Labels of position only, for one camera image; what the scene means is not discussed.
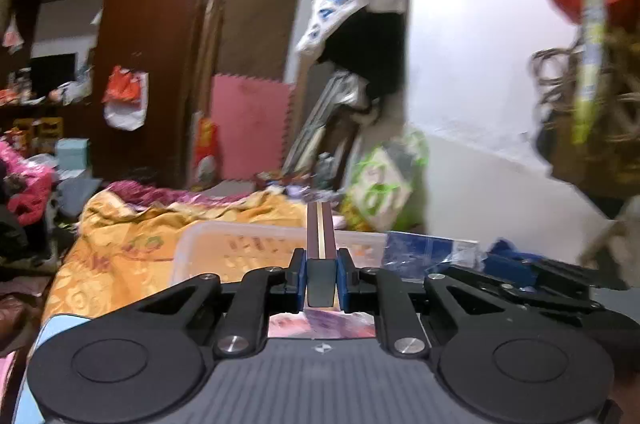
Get white plastic lattice basket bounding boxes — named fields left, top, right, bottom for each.
left=170, top=220, right=396, bottom=285

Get brown hanging bag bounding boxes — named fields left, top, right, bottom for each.
left=529, top=29, right=639, bottom=219

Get white DANGROUS tote bag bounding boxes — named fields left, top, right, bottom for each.
left=295, top=0, right=408, bottom=102

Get dark red wooden wardrobe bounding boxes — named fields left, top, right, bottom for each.
left=0, top=0, right=225, bottom=190

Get teal box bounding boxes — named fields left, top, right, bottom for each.
left=55, top=138, right=89, bottom=170

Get orange yellow blanket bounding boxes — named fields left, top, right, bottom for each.
left=41, top=190, right=306, bottom=322

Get brown wooden board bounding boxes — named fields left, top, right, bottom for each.
left=214, top=0, right=298, bottom=81

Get red orange printed bag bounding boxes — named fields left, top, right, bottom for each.
left=189, top=112, right=218, bottom=191

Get red and white plastic bag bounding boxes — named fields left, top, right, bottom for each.
left=102, top=65, right=149, bottom=131

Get yellow green strap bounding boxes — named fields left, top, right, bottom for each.
left=569, top=0, right=610, bottom=147

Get green white shopping bag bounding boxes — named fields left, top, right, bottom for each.
left=341, top=129, right=428, bottom=233

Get coiled beige rope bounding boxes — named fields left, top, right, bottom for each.
left=529, top=42, right=640, bottom=140

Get metal crutches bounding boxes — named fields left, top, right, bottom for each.
left=282, top=70, right=366, bottom=175

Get blue packet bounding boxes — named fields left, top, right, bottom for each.
left=382, top=231, right=486, bottom=280

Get magenta floral quilt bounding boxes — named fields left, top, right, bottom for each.
left=106, top=180, right=250, bottom=207

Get purple packet in plastic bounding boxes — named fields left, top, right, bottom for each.
left=304, top=308, right=375, bottom=340

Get pink foam mat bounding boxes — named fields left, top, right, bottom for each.
left=210, top=74, right=293, bottom=180

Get thin striped box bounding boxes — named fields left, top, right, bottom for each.
left=306, top=202, right=337, bottom=309

